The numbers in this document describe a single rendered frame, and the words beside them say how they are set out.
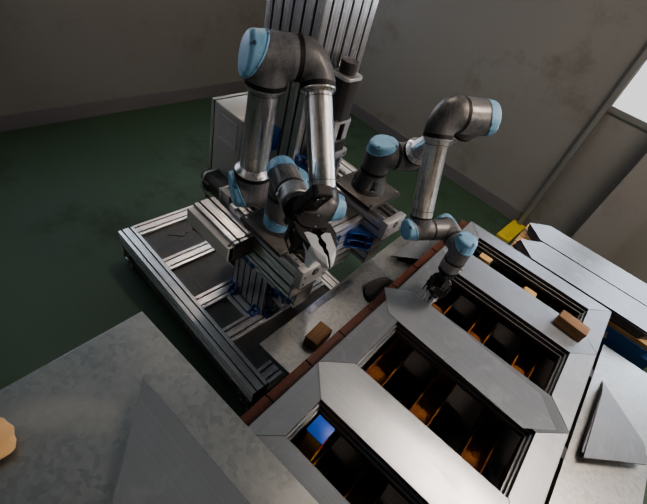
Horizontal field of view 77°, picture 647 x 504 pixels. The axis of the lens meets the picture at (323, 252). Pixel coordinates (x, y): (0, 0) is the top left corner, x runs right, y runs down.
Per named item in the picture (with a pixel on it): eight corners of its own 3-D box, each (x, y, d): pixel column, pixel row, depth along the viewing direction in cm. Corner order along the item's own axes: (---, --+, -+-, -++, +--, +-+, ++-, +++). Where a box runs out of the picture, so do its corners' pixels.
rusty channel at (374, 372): (488, 263, 221) (493, 257, 217) (264, 525, 114) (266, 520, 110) (475, 254, 223) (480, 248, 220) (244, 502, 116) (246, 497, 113)
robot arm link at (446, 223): (429, 211, 146) (442, 232, 139) (455, 211, 150) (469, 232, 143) (420, 227, 151) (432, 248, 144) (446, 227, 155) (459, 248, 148)
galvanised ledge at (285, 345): (451, 240, 232) (454, 236, 230) (295, 384, 148) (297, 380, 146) (422, 221, 239) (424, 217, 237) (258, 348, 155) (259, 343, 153)
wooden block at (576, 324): (583, 335, 170) (591, 328, 166) (578, 342, 166) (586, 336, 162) (556, 315, 174) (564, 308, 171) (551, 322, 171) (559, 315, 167)
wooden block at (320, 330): (318, 327, 164) (320, 320, 161) (329, 336, 162) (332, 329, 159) (302, 342, 158) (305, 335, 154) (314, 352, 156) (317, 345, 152)
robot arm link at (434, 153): (442, 91, 120) (410, 246, 138) (473, 95, 124) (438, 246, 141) (421, 90, 130) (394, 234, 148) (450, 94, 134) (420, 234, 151)
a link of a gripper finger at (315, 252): (320, 283, 83) (307, 251, 89) (331, 263, 79) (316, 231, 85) (307, 283, 82) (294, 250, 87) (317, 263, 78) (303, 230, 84)
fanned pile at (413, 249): (444, 243, 223) (447, 238, 221) (408, 276, 198) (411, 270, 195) (426, 230, 228) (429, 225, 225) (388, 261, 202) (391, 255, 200)
